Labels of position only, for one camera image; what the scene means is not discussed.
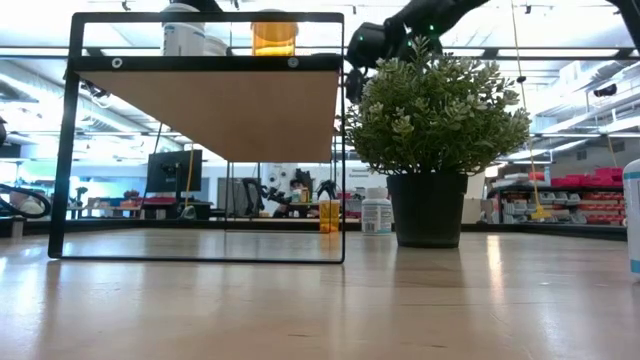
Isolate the green plant in black pot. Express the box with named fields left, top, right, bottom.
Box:
left=344, top=35, right=532, bottom=250

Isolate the rack with red bins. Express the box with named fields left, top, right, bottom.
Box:
left=492, top=167, right=626, bottom=226

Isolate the beige cardboard box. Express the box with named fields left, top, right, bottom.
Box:
left=462, top=172, right=489, bottom=225

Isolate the black horizontal beam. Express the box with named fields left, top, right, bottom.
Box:
left=0, top=44, right=640, bottom=62

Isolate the wooden shelf with black frame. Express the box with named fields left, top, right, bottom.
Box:
left=47, top=11, right=347, bottom=265

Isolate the orange pill bottle white cap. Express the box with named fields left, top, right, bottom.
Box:
left=250, top=8, right=300, bottom=57
left=318, top=199, right=341, bottom=235

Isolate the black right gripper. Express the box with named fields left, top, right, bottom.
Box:
left=344, top=67, right=369, bottom=105

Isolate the yellow hanging cord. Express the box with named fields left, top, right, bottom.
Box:
left=509, top=0, right=552, bottom=222

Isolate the cluttered background workbench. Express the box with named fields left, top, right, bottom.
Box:
left=67, top=187, right=216, bottom=221

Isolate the black aluminium rig frame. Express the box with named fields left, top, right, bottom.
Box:
left=0, top=217, right=629, bottom=242

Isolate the person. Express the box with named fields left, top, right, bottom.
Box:
left=272, top=169, right=314, bottom=219

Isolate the grey cabinet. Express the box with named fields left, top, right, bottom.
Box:
left=216, top=177, right=251, bottom=217

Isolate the black computer monitor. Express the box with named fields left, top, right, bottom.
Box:
left=146, top=149, right=204, bottom=194

